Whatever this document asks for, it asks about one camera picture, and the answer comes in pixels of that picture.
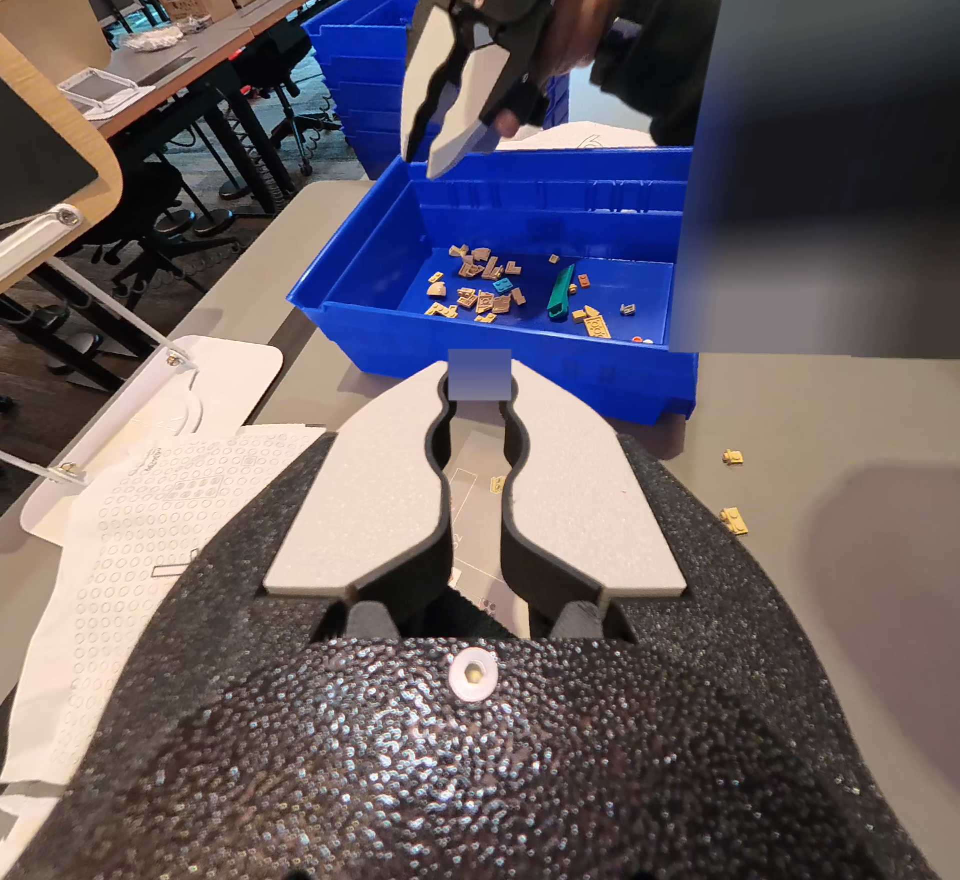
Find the white tray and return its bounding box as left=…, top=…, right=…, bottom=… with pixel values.
left=58, top=68, right=155, bottom=117

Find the pile of tan bricks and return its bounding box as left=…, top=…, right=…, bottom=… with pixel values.
left=423, top=244, right=639, bottom=326

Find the grey brick instruction booklet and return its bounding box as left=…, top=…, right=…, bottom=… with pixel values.
left=442, top=430, right=534, bottom=641

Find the person's right forearm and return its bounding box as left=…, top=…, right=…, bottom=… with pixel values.
left=588, top=0, right=725, bottom=146

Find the clear plastic bag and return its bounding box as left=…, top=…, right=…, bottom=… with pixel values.
left=120, top=25, right=185, bottom=54

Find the wooden desk divider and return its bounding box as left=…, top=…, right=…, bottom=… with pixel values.
left=0, top=0, right=114, bottom=71
left=0, top=32, right=125, bottom=292

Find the green brick separator tool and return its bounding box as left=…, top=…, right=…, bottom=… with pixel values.
left=546, top=263, right=577, bottom=322

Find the blue plastic bin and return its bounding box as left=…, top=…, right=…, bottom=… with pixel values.
left=287, top=145, right=700, bottom=423

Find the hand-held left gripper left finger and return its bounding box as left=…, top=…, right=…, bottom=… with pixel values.
left=261, top=360, right=459, bottom=626

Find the stack of blue bins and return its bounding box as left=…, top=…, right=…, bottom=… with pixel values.
left=300, top=0, right=571, bottom=179

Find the large white printed paper bag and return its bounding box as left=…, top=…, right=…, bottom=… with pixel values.
left=0, top=424, right=327, bottom=847

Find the wood-edged office table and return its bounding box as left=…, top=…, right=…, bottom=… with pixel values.
left=56, top=0, right=380, bottom=138

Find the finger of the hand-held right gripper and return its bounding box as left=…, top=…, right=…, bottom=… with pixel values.
left=427, top=43, right=520, bottom=181
left=399, top=4, right=460, bottom=163

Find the black office chair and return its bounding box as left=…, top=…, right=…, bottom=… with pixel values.
left=247, top=32, right=346, bottom=176
left=75, top=160, right=249, bottom=296

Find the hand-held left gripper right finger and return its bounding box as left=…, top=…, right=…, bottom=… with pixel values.
left=498, top=359, right=691, bottom=627

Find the grey desk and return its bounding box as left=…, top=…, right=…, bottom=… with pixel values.
left=0, top=178, right=960, bottom=880

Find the white stand base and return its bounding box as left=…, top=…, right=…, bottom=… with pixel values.
left=0, top=205, right=285, bottom=551

